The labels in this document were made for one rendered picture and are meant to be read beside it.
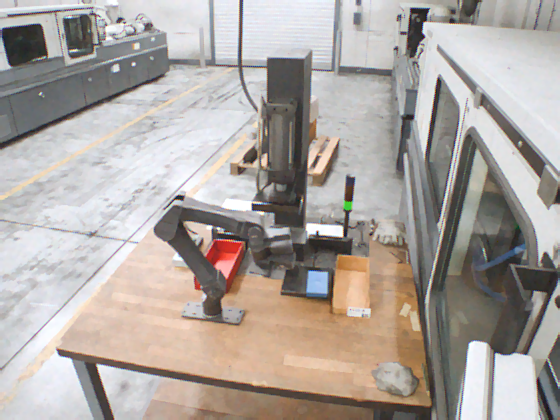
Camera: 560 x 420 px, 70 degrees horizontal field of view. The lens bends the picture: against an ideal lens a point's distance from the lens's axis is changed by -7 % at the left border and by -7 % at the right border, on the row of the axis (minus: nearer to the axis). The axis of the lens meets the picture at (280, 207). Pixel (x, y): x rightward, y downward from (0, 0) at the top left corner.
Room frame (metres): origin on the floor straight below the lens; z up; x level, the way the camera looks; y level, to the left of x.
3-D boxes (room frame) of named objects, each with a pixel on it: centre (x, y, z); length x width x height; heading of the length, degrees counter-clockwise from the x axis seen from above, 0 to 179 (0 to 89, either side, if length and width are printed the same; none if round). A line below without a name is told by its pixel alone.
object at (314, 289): (1.19, -0.13, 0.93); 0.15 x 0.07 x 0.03; 174
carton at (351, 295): (1.17, -0.26, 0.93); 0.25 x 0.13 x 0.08; 171
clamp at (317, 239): (1.42, -0.19, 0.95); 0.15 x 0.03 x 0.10; 81
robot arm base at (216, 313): (1.05, 0.22, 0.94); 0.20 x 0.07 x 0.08; 81
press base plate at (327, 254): (1.49, -0.04, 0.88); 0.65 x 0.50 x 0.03; 81
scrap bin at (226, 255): (1.29, 0.22, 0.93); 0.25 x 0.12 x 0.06; 171
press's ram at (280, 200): (1.49, 0.00, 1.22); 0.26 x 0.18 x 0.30; 171
